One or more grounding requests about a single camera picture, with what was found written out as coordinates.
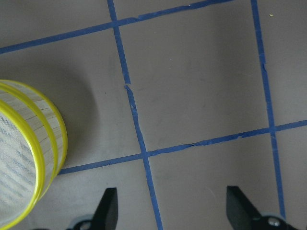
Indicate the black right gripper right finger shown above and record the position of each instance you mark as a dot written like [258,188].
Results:
[240,212]

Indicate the yellow bamboo steamer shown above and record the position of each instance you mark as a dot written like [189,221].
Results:
[33,149]

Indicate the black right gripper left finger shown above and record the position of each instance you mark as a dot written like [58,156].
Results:
[106,214]

